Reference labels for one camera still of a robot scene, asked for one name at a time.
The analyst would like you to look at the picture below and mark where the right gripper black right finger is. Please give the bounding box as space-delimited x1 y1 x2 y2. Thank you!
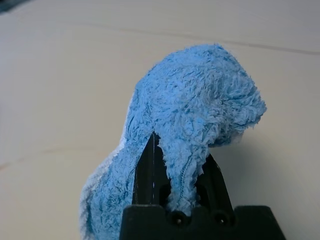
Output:
194 152 236 213

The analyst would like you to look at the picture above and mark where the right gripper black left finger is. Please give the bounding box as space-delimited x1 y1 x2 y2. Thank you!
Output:
131 133 173 206

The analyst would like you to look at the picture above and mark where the blue terry rag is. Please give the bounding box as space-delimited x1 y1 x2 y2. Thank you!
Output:
78 42 268 240

